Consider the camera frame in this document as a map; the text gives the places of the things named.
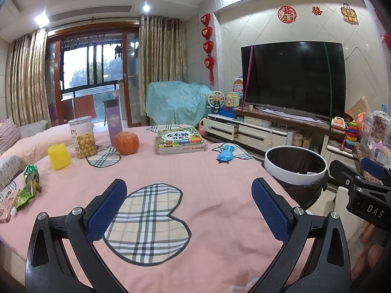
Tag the cream round containers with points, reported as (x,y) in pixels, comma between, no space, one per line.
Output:
(298,140)

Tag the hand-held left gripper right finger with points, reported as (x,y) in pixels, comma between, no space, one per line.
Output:
(270,210)

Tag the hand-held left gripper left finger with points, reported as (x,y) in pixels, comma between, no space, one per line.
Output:
(107,210)

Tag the gold figure wall sticker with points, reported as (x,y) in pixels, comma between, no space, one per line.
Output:
(349,12)

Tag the pink toy bucket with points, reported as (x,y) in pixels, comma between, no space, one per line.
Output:
(362,120)

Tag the purple drink bottle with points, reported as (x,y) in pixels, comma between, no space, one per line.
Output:
(113,122)

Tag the red wall hanging decoration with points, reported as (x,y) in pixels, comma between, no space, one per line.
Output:
(388,41)

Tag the rainbow stacking rings toy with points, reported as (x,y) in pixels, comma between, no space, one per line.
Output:
(352,137)

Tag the white ferris wheel toy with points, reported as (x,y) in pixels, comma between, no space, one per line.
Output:
(216,100)

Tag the colourful children's book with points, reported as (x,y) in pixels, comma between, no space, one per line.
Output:
(180,139)

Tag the black flat television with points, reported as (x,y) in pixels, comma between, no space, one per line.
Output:
(290,76)

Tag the striped cushion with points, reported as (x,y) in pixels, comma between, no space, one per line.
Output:
(8,135)

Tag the wooden framed glass door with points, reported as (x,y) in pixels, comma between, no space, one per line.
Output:
(91,64)

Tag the red character wall sticker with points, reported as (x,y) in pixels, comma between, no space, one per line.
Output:
(316,10)

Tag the beige patterned curtain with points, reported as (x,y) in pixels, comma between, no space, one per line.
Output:
(162,67)
(27,76)

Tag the colourful toy house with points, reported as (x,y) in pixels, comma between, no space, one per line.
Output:
(234,99)

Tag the teal cloth covered furniture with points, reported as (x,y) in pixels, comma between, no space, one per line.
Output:
(177,100)

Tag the orange-red round fruit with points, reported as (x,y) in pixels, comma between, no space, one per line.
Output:
(126,143)

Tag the yellow foam sleeve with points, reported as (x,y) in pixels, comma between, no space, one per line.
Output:
(59,157)

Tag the pink blanket with plaid hearts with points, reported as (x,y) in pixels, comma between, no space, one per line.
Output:
(213,189)

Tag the clear jar of yellow snacks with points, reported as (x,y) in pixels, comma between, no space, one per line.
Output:
(84,142)

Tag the white television cabinet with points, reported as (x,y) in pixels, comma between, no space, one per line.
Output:
(259,131)

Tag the blue toy base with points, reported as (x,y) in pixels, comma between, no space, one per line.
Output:
(228,113)

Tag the blue plastic wrapper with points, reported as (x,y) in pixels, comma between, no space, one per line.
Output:
(225,154)

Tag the red hanging knot decoration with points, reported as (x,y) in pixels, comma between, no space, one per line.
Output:
(208,42)

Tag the person's right hand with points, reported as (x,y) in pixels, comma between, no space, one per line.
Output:
(371,256)

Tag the toy cash register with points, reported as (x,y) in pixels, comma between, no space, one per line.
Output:
(338,123)

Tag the light fabric sofa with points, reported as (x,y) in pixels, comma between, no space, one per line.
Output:
(33,131)

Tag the white bin with black bag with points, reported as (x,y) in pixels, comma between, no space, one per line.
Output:
(275,171)

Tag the green snack packet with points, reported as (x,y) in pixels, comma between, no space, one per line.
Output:
(26,195)

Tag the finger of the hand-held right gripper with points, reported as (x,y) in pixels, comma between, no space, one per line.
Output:
(343,172)
(374,168)

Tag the green foil packet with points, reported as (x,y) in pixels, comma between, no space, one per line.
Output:
(31,174)

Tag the round red wall sticker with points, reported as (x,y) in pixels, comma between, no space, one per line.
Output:
(287,14)

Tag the clear plastic craft boxes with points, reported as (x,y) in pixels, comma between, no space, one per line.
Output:
(377,131)

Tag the pink toy kettle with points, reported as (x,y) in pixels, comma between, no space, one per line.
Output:
(202,128)

